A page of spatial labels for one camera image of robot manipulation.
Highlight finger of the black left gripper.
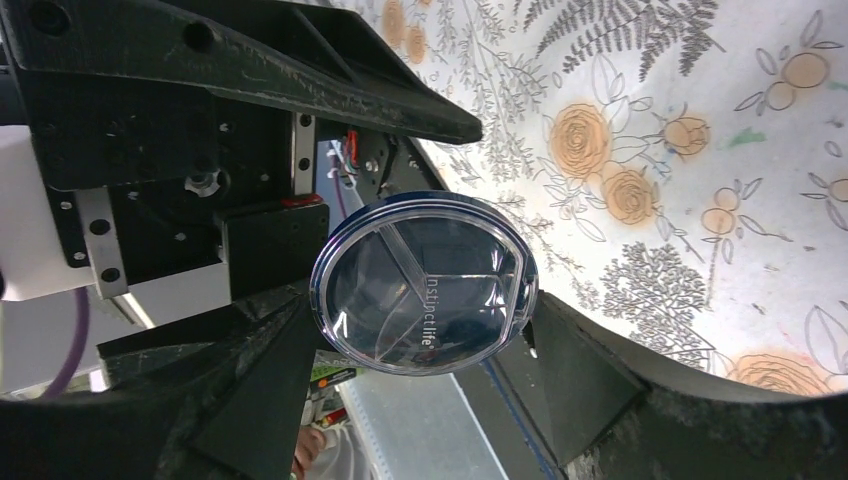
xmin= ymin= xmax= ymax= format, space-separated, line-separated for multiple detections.
xmin=1 ymin=1 xmax=482 ymax=144

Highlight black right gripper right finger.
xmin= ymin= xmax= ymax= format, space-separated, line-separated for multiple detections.
xmin=493 ymin=293 xmax=847 ymax=479

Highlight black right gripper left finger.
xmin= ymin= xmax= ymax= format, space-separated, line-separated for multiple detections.
xmin=1 ymin=291 xmax=327 ymax=479

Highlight floral patterned table mat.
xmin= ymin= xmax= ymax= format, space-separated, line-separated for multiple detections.
xmin=346 ymin=0 xmax=847 ymax=396

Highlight round clear blue pill case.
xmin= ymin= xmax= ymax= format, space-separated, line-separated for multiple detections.
xmin=309 ymin=191 xmax=539 ymax=376

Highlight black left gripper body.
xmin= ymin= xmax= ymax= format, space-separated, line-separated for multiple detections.
xmin=0 ymin=66 xmax=425 ymax=303

